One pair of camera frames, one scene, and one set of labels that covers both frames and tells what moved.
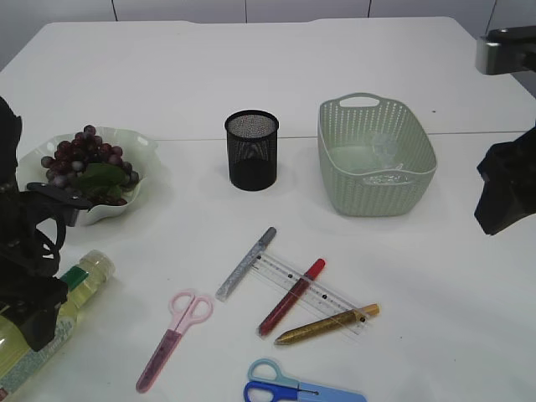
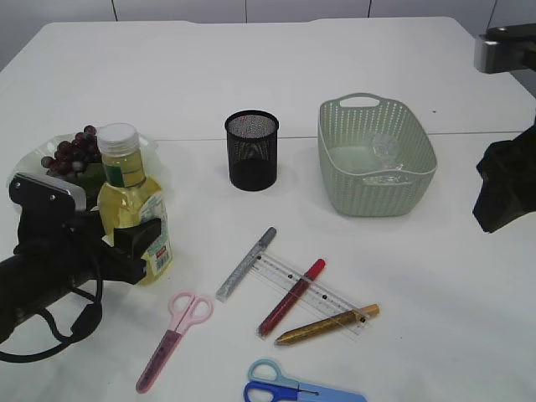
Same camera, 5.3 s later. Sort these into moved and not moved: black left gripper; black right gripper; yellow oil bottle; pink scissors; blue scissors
Moved: black left gripper; yellow oil bottle
Not moved: black right gripper; blue scissors; pink scissors
